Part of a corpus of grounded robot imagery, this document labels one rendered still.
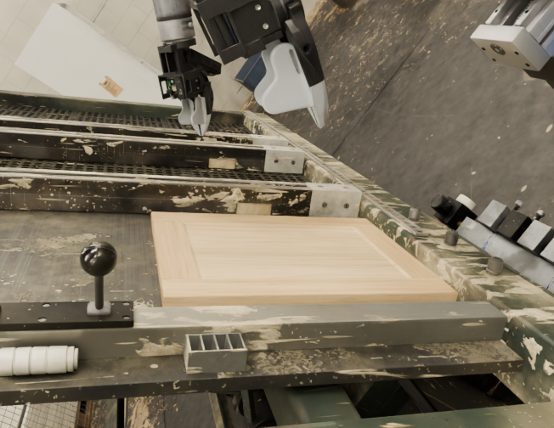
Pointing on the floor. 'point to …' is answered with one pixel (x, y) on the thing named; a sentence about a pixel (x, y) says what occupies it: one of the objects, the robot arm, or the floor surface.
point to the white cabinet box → (88, 61)
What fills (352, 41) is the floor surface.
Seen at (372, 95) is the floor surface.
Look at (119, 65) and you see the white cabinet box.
